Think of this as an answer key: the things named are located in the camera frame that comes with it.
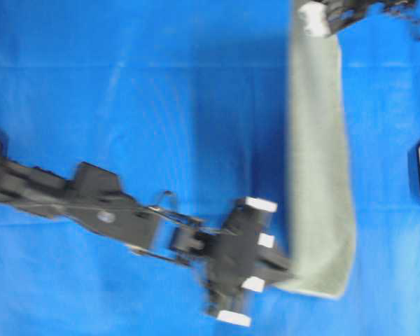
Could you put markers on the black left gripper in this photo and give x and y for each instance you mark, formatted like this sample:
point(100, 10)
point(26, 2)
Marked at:
point(243, 260)

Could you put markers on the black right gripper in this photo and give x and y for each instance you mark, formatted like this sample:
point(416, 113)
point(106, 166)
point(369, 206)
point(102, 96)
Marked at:
point(325, 18)

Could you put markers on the grey microfibre towel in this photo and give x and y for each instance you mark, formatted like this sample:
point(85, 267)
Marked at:
point(321, 217)

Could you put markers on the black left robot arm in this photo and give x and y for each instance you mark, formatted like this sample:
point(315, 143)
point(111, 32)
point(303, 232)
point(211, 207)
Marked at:
point(95, 200)

